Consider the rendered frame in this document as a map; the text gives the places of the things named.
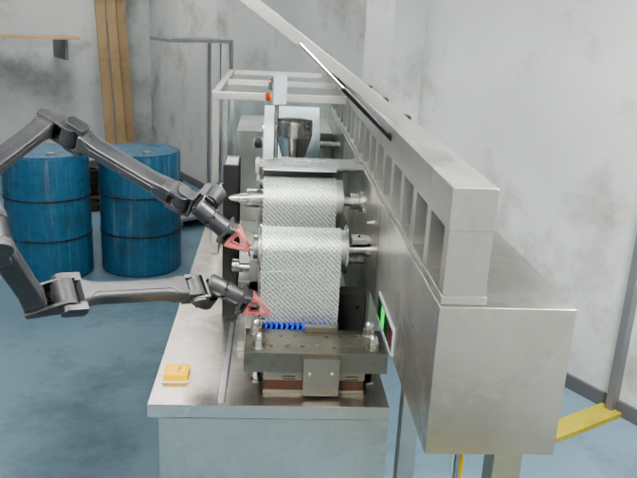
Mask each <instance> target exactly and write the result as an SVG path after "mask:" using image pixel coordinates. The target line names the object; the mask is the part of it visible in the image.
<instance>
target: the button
mask: <svg viewBox="0 0 637 478"><path fill-rule="evenodd" d="M190 371H191V365H190V364H171V363H167V364H166V367H165V370H164V373H163V381H188V379H189V375H190Z"/></svg>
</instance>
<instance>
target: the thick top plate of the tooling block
mask: <svg viewBox="0 0 637 478"><path fill-rule="evenodd" d="M249 331H250V328H246V337H245V347H244V372H265V373H303V357H316V358H340V368H339V373H340V374H387V368H388V356H389V355H388V352H387V349H386V346H385V343H384V341H383V338H382V335H381V332H380V331H374V334H375V335H377V338H378V342H379V345H378V348H379V350H378V351H377V352H370V351H368V350H366V347H367V342H368V341H369V338H367V337H364V336H362V333H363V331H360V330H337V332H336V333H304V329H264V328H262V332H263V333H262V334H263V335H264V345H265V349H262V350H255V349H253V348H252V342H253V340H254V335H251V334H250V333H249Z"/></svg>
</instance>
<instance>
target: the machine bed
mask: <svg viewBox="0 0 637 478"><path fill-rule="evenodd" d="M194 273H203V274H204V276H205V279H206V280H207V278H208V277H210V276H211V274H215V275H217V276H219V277H221V278H223V253H222V242H221V244H220V247H219V252H218V253H211V230H210V229H209V228H208V227H207V226H205V229H204V232H203V235H202V238H201V241H200V244H199V248H198V250H197V253H196V256H195V259H194V262H193V265H192V268H191V273H190V274H194ZM229 322H236V327H235V335H234V342H233V350H232V357H231V364H230V372H229V380H228V387H227V401H226V403H218V398H219V392H220V385H221V378H222V373H223V366H224V359H225V352H226V347H227V340H228V328H229ZM238 341H245V315H243V314H241V312H240V314H239V315H237V317H236V318H222V300H221V299H220V298H219V299H218V300H217V301H216V303H215V304H214V305H213V307H212V308H211V309H209V310H204V309H201V308H199V307H198V308H195V306H194V305H192V303H188V304H181V303H180V305H179V308H178V311H177V314H176V317H175V320H174V323H173V328H172V331H171V334H170V336H169V339H168V342H167V345H166V348H165V351H164V354H163V357H162V360H161V363H160V366H159V369H158V372H157V375H156V378H155V383H154V386H153V389H152V391H151V394H150V397H149V400H148V403H147V416H148V417H193V418H276V419H359V420H389V413H390V407H389V403H388V400H387V397H386V394H385V390H384V387H383V383H382V380H381V376H380V374H372V379H373V384H371V385H365V384H363V391H364V393H363V395H340V394H338V396H320V395H302V394H271V393H263V381H264V372H260V377H262V382H260V383H253V382H251V381H250V378H251V377H252V372H244V351H237V344H238ZM167 363H171V364H190V365H191V369H192V373H191V381H190V383H160V381H161V379H162V376H163V373H164V369H165V367H166V364H167Z"/></svg>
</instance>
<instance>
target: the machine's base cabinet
mask: <svg viewBox="0 0 637 478"><path fill-rule="evenodd" d="M388 425H389V420H359V419H276V418H193V417H159V418H158V437H159V478H384V468H385V458H386V447H387V435H388Z"/></svg>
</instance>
